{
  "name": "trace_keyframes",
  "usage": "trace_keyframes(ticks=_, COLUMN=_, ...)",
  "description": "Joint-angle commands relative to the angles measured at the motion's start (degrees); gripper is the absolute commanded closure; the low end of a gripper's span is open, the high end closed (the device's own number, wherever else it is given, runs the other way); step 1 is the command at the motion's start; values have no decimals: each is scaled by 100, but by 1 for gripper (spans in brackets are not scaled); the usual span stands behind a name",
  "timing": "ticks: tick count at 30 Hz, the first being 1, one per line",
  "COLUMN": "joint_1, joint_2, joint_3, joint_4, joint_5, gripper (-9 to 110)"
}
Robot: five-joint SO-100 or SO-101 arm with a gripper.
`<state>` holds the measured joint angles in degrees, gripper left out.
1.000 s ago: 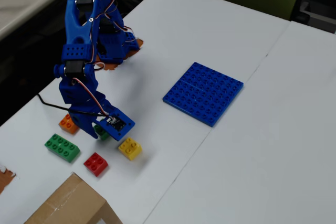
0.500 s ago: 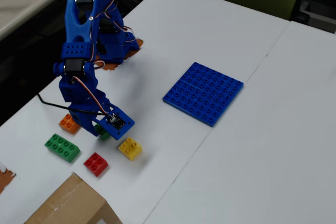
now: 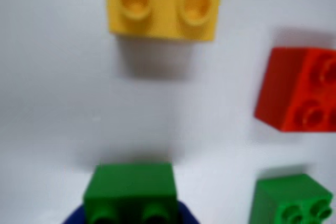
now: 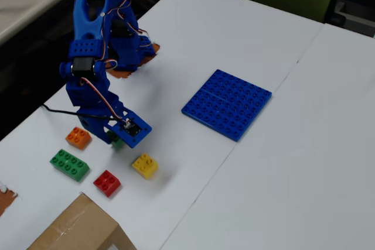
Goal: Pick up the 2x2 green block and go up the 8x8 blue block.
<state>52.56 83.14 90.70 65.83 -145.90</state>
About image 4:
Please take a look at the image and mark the yellow 2x2 toy block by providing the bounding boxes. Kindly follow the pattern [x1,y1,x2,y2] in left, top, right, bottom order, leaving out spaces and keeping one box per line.
[131,152,159,180]

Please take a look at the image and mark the black camera cable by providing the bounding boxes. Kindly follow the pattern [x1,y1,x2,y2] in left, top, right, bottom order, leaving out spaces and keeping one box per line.
[42,104,124,122]

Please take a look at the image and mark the blue 8x8 studded baseplate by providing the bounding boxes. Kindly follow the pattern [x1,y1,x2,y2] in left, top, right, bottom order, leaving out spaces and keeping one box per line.
[180,69,272,143]

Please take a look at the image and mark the green 2x2 toy block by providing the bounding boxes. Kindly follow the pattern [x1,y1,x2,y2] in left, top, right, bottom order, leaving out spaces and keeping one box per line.
[105,129,126,149]

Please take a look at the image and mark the red white servo wire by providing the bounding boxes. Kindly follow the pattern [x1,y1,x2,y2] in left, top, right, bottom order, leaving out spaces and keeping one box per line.
[80,77,125,122]

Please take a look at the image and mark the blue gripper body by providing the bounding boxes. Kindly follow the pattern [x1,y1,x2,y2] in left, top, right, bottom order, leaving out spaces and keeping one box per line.
[76,91,128,134]

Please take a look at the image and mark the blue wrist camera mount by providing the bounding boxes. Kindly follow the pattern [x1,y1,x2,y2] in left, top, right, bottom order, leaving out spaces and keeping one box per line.
[115,109,153,149]

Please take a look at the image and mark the orange 2x2 toy block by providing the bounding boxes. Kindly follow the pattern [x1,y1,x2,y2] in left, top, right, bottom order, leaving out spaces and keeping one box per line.
[64,126,92,150]

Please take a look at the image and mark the grey furniture base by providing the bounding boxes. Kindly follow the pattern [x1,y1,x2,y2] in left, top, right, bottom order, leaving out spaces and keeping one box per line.
[333,0,375,39]

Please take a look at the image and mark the red 2x2 toy block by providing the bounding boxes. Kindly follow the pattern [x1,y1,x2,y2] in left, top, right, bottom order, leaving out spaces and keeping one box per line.
[93,169,122,198]

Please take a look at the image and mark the green 2x4 toy block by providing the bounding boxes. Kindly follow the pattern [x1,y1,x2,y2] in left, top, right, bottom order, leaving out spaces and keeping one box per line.
[49,148,90,183]

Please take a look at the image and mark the brown cardboard box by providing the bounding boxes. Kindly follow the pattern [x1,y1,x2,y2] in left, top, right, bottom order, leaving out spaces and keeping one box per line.
[26,191,138,250]

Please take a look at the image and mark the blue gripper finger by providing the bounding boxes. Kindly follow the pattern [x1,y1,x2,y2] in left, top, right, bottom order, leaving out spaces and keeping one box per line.
[97,125,115,145]

